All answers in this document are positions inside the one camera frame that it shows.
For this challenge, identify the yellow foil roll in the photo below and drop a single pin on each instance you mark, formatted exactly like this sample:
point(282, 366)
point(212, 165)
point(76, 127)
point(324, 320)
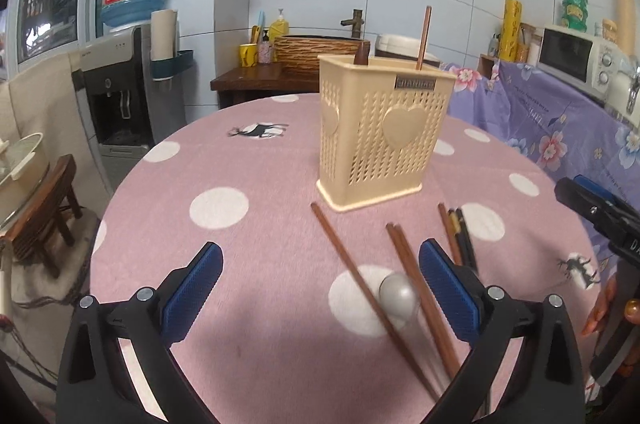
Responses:
point(512, 15)

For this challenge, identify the pink polka dot tablecloth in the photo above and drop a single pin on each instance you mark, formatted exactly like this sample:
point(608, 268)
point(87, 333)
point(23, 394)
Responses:
point(286, 336)

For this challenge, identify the green snack bag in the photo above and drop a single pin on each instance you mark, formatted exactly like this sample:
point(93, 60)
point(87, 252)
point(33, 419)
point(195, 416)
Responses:
point(575, 14)

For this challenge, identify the silver metal spoon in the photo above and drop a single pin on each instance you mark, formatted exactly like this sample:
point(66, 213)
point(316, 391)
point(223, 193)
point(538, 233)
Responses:
point(398, 297)

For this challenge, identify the bronze faucet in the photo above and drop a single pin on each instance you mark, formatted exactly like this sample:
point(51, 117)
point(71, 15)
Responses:
point(355, 22)

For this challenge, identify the beige plastic utensil holder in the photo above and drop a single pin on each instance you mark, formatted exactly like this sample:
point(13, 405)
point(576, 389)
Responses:
point(379, 124)

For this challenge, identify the white microwave oven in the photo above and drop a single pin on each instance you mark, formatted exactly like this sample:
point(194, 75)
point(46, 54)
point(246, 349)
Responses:
point(595, 67)

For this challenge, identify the purple floral cloth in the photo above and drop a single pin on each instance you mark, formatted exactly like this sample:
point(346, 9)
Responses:
point(555, 129)

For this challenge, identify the dark wooden cabinet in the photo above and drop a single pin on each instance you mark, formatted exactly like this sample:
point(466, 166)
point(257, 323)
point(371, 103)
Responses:
point(241, 85)

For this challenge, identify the brown chopstick in holder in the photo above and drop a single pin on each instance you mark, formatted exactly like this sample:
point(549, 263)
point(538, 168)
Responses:
point(424, 38)

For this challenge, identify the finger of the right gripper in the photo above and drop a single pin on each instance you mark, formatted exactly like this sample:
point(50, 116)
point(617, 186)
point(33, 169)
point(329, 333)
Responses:
point(593, 192)
point(607, 220)

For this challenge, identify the yellow soap bottle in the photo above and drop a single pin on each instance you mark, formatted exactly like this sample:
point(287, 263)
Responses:
point(279, 27)

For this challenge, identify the black chopstick gold band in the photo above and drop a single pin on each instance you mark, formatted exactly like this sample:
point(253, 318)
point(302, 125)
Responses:
point(465, 256)

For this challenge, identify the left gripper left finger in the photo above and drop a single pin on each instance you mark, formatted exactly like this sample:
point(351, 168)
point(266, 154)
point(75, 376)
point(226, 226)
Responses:
point(94, 385)

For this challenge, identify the woven basket sink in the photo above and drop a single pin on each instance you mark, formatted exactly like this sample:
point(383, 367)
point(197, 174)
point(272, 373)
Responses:
point(300, 56)

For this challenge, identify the wooden stool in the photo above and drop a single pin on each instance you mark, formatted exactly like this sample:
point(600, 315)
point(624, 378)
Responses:
point(44, 215)

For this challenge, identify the water dispenser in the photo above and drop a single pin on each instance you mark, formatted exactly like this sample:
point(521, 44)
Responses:
point(130, 111)

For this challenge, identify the person's right hand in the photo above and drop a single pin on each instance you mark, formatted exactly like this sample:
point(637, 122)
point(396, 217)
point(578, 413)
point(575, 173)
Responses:
point(599, 313)

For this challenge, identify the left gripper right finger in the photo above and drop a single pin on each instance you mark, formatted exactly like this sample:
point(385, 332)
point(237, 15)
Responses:
point(546, 384)

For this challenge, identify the yellow mug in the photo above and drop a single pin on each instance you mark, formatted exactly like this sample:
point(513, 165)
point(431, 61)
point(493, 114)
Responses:
point(248, 55)

